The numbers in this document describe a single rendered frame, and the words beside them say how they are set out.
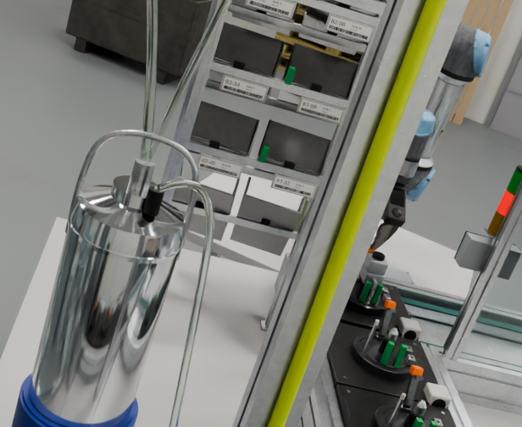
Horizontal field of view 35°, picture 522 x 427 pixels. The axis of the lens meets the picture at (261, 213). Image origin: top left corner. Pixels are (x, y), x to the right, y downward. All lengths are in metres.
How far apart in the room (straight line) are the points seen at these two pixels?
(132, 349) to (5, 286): 2.51
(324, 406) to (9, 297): 2.07
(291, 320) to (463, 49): 1.69
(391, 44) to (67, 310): 0.55
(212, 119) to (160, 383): 0.53
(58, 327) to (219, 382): 0.75
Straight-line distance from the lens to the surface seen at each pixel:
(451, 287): 2.58
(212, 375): 1.74
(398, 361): 1.75
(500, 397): 2.04
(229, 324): 1.93
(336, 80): 1.62
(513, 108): 9.41
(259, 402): 0.75
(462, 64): 2.34
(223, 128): 1.64
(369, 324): 1.92
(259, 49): 1.60
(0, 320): 3.31
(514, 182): 1.82
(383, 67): 0.63
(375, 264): 1.94
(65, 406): 1.07
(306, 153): 1.66
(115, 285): 0.97
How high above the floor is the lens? 1.82
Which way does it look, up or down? 22 degrees down
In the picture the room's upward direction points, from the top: 19 degrees clockwise
